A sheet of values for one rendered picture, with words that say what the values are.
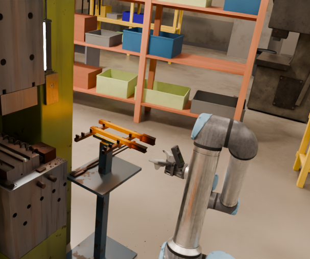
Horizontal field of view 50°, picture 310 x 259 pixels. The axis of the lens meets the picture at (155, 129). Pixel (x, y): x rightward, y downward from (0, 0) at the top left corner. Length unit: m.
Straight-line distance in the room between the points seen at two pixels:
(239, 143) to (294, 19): 4.19
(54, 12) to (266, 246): 2.36
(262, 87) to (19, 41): 4.78
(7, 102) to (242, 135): 1.01
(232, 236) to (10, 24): 2.33
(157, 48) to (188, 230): 3.26
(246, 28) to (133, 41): 6.39
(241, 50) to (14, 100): 9.23
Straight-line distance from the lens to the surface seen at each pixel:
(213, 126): 1.30
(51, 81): 1.93
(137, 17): 8.54
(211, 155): 1.33
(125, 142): 1.94
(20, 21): 1.58
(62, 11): 1.94
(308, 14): 5.38
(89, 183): 2.05
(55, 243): 2.21
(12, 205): 1.78
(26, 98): 1.67
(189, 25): 11.17
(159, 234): 2.86
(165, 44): 4.37
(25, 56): 1.62
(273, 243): 3.11
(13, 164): 1.78
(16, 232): 1.89
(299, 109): 5.93
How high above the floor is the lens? 1.90
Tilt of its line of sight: 24 degrees down
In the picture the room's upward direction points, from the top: 7 degrees clockwise
